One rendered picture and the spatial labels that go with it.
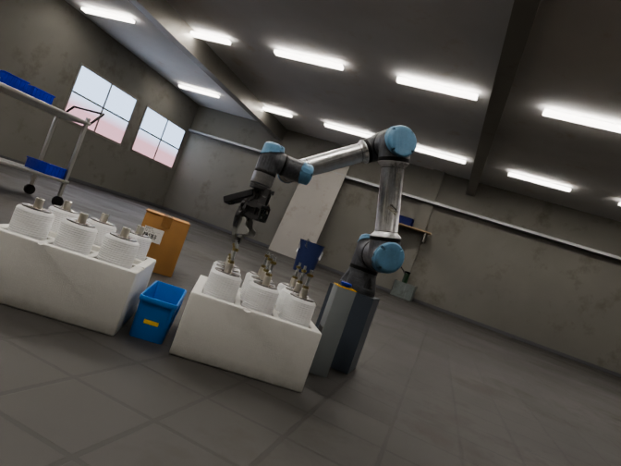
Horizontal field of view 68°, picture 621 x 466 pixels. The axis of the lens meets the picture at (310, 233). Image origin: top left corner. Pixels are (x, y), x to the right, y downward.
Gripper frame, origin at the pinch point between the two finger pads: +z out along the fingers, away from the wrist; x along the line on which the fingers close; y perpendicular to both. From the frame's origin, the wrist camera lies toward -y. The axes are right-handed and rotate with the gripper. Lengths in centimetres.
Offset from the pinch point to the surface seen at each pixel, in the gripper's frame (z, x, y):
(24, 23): -214, 410, -793
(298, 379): 31, -12, 42
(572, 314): -62, 1054, 287
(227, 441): 34, -57, 46
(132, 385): 34, -56, 20
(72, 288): 25, -46, -15
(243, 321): 19.8, -22.5, 24.1
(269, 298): 11.9, -17.0, 26.8
